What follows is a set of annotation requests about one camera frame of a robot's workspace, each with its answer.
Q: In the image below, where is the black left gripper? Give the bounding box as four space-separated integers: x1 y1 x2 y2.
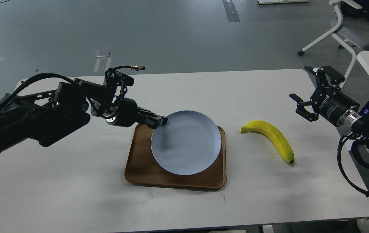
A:
106 98 168 129

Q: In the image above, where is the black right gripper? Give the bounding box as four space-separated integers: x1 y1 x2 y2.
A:
289 65 359 127

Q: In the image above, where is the light blue round plate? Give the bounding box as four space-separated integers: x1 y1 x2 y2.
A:
151 110 222 175

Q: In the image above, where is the yellow banana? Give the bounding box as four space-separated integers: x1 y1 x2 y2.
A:
240 120 295 165

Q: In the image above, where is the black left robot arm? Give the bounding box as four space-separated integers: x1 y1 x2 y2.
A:
0 65 168 153

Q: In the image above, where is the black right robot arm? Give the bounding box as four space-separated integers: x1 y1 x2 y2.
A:
289 65 369 197

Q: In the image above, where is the brown wooden tray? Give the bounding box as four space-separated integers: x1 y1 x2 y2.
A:
124 124 227 192

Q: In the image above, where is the white grey office chair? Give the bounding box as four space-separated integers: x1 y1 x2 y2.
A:
297 0 369 78

